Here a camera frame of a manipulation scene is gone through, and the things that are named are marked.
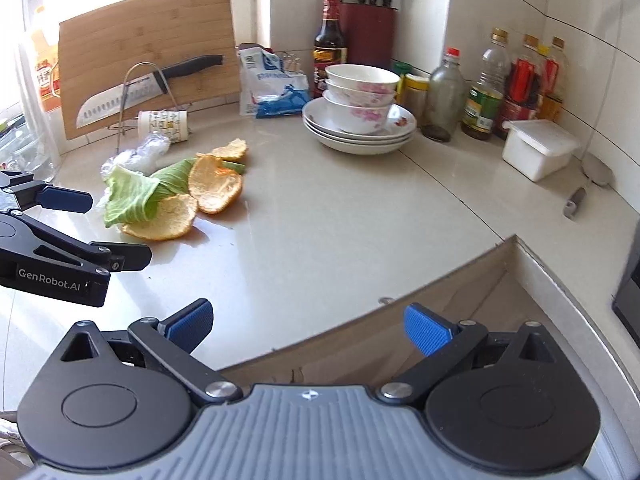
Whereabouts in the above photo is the green lid spice jar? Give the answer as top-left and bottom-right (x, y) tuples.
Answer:
(392, 61), (414, 104)

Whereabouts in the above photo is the blue and white plastic bag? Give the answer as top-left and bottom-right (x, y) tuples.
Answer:
(236, 42), (312, 120)

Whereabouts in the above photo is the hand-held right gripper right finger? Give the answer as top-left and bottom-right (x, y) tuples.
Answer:
(375, 303), (558, 406)

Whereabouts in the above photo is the dark soy sauce bottle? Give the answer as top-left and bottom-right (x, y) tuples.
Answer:
(312, 0), (349, 100)

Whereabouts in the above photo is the white plastic lidded box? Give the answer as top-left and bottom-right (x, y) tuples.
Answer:
(501, 118), (582, 183)

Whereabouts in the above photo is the red cap glass bottle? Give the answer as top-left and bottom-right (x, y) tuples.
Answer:
(421, 47), (469, 143)

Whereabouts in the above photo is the dark red knife block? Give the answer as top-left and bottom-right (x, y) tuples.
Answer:
(338, 2), (399, 69)

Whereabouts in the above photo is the white printed paper cup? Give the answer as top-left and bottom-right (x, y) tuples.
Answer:
(137, 108), (194, 144)

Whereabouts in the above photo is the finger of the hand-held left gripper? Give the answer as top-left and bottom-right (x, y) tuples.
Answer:
(0, 170), (94, 214)
(0, 211), (153, 274)

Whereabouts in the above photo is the red label bottle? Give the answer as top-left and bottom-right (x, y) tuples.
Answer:
(494, 33), (544, 140)
(537, 36), (571, 124)

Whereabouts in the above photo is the metal wire rack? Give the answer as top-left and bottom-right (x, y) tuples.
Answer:
(107, 61), (194, 154)

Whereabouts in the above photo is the clear glass container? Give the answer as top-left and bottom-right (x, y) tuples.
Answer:
(0, 112), (64, 182)

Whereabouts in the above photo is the orange peel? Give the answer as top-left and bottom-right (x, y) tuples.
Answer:
(121, 192), (200, 241)
(209, 138), (250, 164)
(187, 154), (245, 215)

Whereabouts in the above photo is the clear plastic wrap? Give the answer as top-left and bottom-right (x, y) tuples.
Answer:
(100, 132), (172, 179)

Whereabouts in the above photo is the bamboo cutting board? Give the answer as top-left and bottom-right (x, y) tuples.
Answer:
(58, 0), (244, 141)

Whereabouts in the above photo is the yellow lid spice jar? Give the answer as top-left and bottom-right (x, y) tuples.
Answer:
(402, 73), (432, 124)

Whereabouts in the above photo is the green label oil bottle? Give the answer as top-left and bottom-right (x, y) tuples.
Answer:
(460, 28), (512, 141)

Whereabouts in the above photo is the black glass gas stove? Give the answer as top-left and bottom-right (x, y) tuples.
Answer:
(610, 219), (640, 334)

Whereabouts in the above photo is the black handled kitchen knife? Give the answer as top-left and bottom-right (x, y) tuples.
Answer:
(76, 54), (225, 131)

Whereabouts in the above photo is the metal spatula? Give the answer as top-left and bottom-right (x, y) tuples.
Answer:
(563, 153), (614, 219)

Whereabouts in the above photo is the pale green cabbage leaf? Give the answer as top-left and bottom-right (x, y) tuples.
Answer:
(103, 161), (163, 229)

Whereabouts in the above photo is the large yellow oil bottle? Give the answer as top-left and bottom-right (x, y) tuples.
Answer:
(27, 5), (64, 114)

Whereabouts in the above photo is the white floral plate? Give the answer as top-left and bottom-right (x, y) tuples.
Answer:
(310, 131), (416, 155)
(304, 122), (418, 145)
(301, 97), (419, 137)

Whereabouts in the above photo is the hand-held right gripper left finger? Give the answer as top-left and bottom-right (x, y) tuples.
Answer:
(60, 298), (244, 407)

